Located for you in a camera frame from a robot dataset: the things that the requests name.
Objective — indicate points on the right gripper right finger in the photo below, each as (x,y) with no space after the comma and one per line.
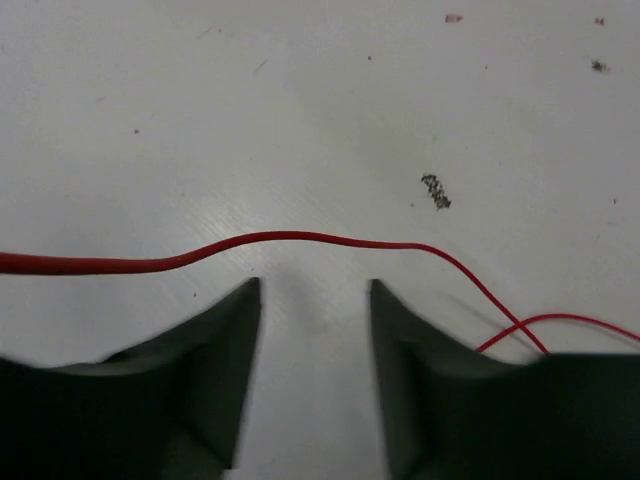
(449,412)

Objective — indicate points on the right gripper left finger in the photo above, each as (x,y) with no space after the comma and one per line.
(170,407)

